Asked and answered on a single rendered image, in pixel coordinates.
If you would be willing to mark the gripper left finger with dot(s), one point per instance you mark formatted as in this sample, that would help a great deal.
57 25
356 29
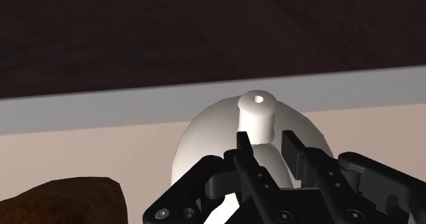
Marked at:
213 183

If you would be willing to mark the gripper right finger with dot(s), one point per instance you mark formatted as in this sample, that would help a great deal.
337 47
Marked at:
336 180

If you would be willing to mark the brown lumpy object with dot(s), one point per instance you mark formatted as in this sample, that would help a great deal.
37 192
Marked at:
66 201

